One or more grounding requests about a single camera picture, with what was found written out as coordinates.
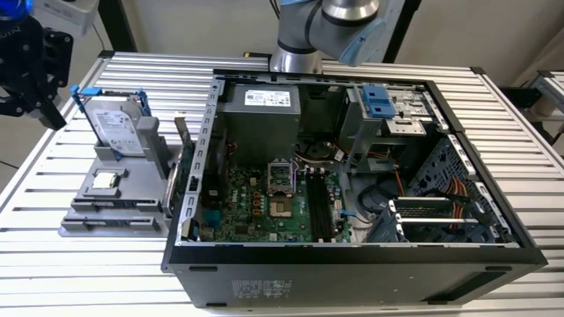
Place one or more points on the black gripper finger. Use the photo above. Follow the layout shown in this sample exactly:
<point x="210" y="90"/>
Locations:
<point x="13" y="102"/>
<point x="54" y="66"/>

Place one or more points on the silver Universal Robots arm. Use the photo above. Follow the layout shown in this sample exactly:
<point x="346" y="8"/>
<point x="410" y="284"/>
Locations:
<point x="298" y="39"/>

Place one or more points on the black RAM slot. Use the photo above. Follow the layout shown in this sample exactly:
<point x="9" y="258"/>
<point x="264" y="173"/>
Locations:
<point x="313" y="204"/>
<point x="318" y="204"/>
<point x="324" y="204"/>
<point x="329" y="204"/>

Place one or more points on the hard disk in blue carrier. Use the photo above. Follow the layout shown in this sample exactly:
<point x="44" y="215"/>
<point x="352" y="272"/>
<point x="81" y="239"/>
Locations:
<point x="116" y="128"/>

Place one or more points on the silver CPU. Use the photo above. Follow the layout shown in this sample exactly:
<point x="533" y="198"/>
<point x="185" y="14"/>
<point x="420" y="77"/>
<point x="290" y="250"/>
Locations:
<point x="104" y="180"/>

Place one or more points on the grey plastic parts rack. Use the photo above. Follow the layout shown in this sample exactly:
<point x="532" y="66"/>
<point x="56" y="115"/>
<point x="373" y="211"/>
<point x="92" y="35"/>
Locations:
<point x="132" y="185"/>

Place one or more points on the green graphics card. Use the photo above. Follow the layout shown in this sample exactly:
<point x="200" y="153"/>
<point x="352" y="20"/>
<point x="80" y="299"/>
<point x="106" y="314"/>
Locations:
<point x="184" y="155"/>

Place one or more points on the black plug yellow tag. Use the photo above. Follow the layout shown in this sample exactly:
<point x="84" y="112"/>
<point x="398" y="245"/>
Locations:
<point x="254" y="54"/>

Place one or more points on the grey power supply unit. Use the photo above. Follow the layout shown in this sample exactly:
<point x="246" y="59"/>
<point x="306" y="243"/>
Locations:
<point x="260" y="132"/>

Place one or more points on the metal locking lever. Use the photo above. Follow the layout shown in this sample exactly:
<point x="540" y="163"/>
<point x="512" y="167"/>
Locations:
<point x="293" y="178"/>

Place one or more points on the green motherboard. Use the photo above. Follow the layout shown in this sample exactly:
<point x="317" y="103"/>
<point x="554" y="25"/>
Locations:
<point x="246" y="228"/>

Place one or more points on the round black speaker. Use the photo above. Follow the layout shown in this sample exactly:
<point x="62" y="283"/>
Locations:
<point x="324" y="150"/>

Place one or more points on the CPU socket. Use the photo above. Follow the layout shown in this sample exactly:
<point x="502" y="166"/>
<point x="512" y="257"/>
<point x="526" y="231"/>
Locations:
<point x="280" y="208"/>

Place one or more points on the blue plastic bay latch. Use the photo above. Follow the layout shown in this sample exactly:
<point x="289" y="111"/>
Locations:
<point x="376" y="100"/>

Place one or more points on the grey metal drive cage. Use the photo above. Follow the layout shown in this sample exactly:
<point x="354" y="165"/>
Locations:
<point x="405" y="127"/>

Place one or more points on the silver perforated disk bay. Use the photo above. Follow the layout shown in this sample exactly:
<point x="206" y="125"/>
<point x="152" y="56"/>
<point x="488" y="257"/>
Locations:
<point x="422" y="206"/>

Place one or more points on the black PC case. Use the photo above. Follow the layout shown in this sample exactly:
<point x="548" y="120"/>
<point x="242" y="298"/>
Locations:
<point x="352" y="280"/>

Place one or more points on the aluminium side table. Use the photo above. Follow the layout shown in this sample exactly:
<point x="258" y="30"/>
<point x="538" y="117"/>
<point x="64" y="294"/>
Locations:
<point x="550" y="82"/>

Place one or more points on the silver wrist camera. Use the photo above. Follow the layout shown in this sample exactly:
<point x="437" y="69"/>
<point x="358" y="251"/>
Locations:
<point x="65" y="14"/>

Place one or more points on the black upright post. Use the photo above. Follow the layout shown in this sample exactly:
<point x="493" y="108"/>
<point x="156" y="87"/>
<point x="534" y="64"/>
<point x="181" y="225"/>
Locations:
<point x="406" y="26"/>
<point x="114" y="26"/>

